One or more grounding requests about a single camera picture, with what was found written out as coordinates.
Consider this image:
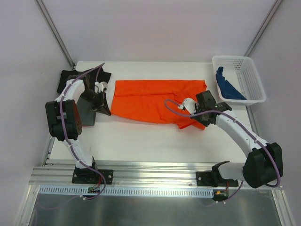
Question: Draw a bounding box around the orange t shirt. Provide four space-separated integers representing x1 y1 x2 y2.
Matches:
111 80 207 130

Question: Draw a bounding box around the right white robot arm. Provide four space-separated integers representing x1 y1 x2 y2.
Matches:
183 90 283 188

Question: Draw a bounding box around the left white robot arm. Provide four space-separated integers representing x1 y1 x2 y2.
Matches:
45 79 111 183

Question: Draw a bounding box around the grey folded t shirt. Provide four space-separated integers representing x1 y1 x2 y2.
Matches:
77 97 96 127

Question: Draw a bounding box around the black folded t shirt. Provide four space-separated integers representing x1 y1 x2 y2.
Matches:
57 68 111 94

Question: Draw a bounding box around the blue t shirt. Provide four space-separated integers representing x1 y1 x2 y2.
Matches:
215 66 246 100

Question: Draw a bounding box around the white plastic basket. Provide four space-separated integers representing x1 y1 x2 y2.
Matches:
212 55 266 106

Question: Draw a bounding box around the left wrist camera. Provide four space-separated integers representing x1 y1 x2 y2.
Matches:
94 81 108 93

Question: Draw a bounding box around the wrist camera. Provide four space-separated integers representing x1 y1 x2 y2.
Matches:
178 98 198 115
94 81 108 93

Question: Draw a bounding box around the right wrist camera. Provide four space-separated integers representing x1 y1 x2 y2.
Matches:
178 98 198 115

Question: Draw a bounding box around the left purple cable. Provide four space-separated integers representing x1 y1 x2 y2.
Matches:
37 62 106 210

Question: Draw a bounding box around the purple cable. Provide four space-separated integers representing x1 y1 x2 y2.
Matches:
164 98 282 205
37 62 106 210

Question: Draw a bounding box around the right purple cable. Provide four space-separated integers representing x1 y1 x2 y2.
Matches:
164 98 282 205

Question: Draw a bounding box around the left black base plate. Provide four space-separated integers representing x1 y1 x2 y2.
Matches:
71 168 114 185

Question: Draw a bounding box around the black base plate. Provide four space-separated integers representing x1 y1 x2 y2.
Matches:
196 171 238 187
71 168 114 185

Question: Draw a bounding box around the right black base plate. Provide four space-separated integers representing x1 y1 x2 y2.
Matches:
196 171 238 187

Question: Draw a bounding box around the aluminium mounting rail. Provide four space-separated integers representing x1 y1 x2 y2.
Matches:
29 136 283 189

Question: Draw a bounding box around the white slotted cable duct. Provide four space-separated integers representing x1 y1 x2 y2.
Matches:
39 186 214 198

